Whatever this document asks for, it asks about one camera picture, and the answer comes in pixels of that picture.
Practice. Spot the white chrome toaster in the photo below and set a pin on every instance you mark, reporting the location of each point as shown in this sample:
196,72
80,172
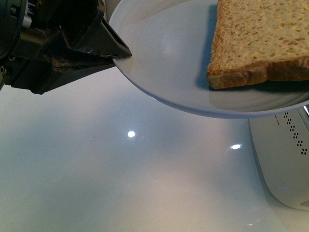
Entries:
281,144

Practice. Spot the brown bread slice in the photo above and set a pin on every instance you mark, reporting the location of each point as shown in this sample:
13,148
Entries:
259,40

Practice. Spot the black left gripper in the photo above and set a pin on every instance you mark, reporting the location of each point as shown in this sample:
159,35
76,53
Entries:
45,44

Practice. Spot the grey round plate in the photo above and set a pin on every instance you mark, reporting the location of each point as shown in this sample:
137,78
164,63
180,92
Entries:
170,42

